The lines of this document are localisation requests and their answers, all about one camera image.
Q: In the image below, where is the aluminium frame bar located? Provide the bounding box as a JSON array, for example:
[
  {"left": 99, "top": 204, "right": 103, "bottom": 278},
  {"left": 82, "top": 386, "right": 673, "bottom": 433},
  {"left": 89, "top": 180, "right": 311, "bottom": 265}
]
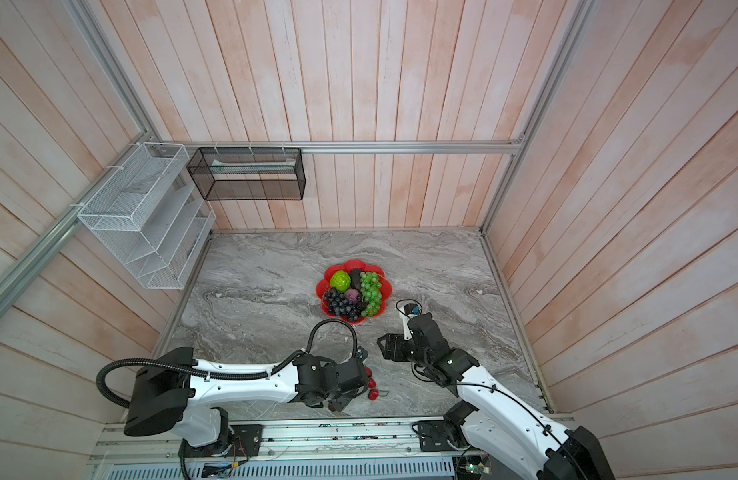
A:
[{"left": 178, "top": 140, "right": 523, "bottom": 155}]

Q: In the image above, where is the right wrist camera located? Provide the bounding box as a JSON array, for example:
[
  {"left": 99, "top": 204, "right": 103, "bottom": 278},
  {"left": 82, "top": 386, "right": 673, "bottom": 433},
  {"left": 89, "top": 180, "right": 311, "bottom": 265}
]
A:
[{"left": 395, "top": 299, "right": 423, "bottom": 340}]

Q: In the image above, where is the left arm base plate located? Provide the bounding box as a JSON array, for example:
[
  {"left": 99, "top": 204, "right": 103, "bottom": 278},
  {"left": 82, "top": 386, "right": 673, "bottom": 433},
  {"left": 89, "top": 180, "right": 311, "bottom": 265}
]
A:
[{"left": 179, "top": 424, "right": 264, "bottom": 459}]

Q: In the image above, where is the aluminium mounting rail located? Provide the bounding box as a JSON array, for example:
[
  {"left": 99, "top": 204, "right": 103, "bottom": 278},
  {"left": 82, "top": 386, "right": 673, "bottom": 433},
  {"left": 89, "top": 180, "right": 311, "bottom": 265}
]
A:
[{"left": 89, "top": 412, "right": 588, "bottom": 466}]

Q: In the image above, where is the black grape bunch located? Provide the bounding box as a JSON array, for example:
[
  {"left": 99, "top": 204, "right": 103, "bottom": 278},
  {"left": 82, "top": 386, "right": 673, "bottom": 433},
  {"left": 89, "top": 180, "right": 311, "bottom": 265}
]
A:
[{"left": 322, "top": 288, "right": 363, "bottom": 323}]

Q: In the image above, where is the black wire mesh basket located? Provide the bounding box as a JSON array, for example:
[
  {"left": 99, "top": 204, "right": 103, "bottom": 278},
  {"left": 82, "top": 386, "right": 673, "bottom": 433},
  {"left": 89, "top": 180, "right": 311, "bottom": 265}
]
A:
[{"left": 187, "top": 146, "right": 307, "bottom": 201}]

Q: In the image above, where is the purple fig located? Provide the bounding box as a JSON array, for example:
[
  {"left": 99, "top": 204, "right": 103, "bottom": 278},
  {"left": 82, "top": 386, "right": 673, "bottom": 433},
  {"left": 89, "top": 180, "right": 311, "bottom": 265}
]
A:
[{"left": 345, "top": 288, "right": 363, "bottom": 304}]

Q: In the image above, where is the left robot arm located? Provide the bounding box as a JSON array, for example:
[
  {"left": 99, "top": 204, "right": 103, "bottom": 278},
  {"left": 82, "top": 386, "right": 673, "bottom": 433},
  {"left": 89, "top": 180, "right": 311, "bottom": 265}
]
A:
[{"left": 96, "top": 329, "right": 374, "bottom": 449}]

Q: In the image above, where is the red cherry cluster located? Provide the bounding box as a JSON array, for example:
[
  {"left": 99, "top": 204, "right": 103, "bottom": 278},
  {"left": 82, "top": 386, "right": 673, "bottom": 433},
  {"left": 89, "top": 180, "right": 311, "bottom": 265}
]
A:
[{"left": 365, "top": 367, "right": 389, "bottom": 401}]

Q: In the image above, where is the white wire mesh shelf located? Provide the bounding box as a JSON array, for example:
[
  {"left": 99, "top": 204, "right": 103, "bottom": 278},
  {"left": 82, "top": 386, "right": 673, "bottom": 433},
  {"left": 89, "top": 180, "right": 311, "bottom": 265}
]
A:
[{"left": 79, "top": 143, "right": 216, "bottom": 290}]

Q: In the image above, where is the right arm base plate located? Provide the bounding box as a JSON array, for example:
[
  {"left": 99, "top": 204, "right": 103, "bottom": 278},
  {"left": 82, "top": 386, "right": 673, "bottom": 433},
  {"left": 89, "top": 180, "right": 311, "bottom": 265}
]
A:
[{"left": 412, "top": 419, "right": 469, "bottom": 452}]

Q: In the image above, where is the dark avocado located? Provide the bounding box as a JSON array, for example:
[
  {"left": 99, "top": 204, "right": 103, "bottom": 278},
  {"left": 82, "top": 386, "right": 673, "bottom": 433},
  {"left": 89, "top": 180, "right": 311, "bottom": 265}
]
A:
[{"left": 349, "top": 268, "right": 365, "bottom": 290}]

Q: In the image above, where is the red flower-shaped fruit bowl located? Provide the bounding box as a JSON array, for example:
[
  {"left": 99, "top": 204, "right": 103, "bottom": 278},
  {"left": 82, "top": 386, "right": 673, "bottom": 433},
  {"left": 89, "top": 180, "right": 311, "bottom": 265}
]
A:
[{"left": 315, "top": 259, "right": 392, "bottom": 324}]

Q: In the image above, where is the green grape bunch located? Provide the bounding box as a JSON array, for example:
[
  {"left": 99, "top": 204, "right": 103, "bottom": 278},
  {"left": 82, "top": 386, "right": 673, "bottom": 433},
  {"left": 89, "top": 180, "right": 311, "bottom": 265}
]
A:
[{"left": 360, "top": 271, "right": 383, "bottom": 317}]

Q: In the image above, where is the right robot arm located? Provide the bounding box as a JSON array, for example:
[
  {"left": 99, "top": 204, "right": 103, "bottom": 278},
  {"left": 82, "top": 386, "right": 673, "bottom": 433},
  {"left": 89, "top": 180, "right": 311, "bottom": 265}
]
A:
[{"left": 377, "top": 313, "right": 615, "bottom": 479}]

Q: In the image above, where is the green custard apple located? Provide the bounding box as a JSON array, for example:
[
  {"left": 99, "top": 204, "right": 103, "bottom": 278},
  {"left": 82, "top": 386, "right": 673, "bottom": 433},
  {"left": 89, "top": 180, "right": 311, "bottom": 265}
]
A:
[{"left": 329, "top": 270, "right": 352, "bottom": 293}]

